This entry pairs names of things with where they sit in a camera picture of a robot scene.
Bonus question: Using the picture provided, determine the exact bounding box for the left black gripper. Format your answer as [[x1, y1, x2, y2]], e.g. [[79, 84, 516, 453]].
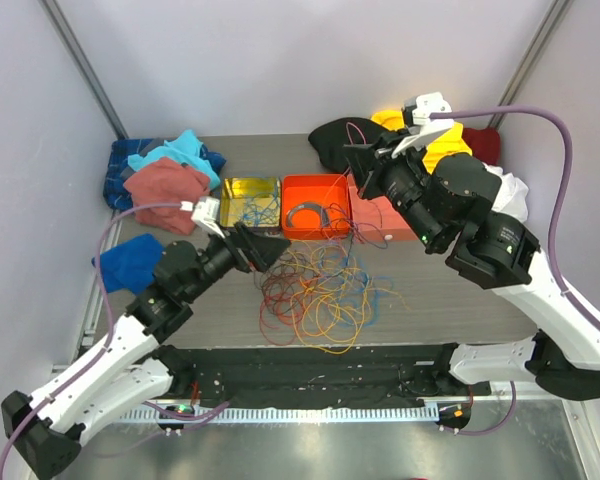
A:
[[183, 220, 290, 302]]

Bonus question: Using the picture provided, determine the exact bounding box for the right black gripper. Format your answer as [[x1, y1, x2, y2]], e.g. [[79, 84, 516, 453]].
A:
[[344, 128, 445, 251]]

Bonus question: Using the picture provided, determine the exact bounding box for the light blue wire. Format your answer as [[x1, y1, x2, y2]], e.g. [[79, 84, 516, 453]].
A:
[[227, 192, 282, 229], [239, 194, 282, 231]]

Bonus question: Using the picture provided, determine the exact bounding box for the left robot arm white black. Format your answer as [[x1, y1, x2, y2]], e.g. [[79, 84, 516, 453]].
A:
[[1, 223, 291, 479]]

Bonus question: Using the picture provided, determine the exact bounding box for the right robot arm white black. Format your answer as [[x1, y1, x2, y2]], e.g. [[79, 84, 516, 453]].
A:
[[343, 132, 600, 401]]

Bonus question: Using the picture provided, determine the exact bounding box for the gold tin box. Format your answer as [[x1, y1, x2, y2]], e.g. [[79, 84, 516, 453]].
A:
[[218, 177, 282, 233]]

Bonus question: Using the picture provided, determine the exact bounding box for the yellow cloth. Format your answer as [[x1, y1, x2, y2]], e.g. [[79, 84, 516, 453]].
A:
[[370, 110, 472, 173]]

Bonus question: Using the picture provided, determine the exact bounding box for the black cloth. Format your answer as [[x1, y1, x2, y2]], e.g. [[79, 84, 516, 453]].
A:
[[308, 117, 387, 174]]

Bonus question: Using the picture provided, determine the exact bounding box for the salmon pink square tray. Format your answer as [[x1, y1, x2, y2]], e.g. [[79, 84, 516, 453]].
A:
[[347, 174, 417, 243]]

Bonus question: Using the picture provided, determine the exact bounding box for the orange square tray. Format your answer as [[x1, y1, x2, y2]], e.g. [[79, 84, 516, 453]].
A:
[[281, 174, 351, 240]]

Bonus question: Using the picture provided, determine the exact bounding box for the dark red cloth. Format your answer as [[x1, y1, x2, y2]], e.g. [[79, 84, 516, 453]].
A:
[[462, 128, 501, 166]]

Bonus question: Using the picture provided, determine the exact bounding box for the salmon pink cloth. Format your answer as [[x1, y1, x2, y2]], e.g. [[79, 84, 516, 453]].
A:
[[123, 157, 210, 236]]

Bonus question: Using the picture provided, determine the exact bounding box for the royal blue cloth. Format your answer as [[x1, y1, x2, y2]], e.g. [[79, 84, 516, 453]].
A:
[[100, 233, 164, 295]]

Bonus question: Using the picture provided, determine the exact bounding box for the cyan cloth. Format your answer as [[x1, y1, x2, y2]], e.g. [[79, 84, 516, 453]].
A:
[[127, 129, 226, 190]]

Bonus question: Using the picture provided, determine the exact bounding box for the white cloth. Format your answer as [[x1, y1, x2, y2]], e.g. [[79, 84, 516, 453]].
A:
[[485, 164, 529, 223]]

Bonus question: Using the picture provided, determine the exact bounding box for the blue plaid cloth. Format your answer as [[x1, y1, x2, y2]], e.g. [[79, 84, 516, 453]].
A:
[[102, 137, 227, 211]]

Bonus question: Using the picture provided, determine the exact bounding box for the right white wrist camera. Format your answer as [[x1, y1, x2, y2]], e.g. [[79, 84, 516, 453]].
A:
[[391, 92, 454, 159]]

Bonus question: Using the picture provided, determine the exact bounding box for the red tangled wire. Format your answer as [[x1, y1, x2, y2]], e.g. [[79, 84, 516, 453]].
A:
[[257, 259, 311, 347]]

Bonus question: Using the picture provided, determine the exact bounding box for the grey coiled wire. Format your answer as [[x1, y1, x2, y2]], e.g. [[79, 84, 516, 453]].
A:
[[286, 201, 333, 227]]

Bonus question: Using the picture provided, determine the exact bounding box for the yellow tangled wire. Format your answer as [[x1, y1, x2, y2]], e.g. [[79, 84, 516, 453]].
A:
[[279, 239, 414, 356]]

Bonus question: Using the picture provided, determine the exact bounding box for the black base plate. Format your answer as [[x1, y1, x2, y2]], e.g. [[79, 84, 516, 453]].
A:
[[164, 344, 491, 410]]

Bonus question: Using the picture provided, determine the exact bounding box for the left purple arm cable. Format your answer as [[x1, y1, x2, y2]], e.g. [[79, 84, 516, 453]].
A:
[[0, 202, 231, 480]]

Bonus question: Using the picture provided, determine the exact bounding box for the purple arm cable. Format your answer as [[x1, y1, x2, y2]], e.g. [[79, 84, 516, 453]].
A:
[[0, 202, 231, 480], [429, 105, 600, 437]]

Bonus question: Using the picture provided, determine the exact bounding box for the white slotted cable duct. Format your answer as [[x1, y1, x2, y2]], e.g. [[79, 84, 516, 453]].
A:
[[118, 403, 439, 424]]

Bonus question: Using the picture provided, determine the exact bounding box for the right aluminium frame post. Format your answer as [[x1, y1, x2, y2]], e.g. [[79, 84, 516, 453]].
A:
[[499, 0, 574, 106]]

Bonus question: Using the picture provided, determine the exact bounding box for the aluminium frame post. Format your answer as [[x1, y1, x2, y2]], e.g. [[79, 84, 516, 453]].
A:
[[499, 0, 574, 106], [39, 0, 129, 139]]

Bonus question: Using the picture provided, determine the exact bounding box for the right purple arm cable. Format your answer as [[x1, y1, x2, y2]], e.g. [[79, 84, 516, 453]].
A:
[[429, 105, 600, 437]]

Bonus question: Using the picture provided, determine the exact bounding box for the left aluminium frame post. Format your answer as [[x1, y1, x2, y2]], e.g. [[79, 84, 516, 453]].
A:
[[39, 0, 129, 139]]

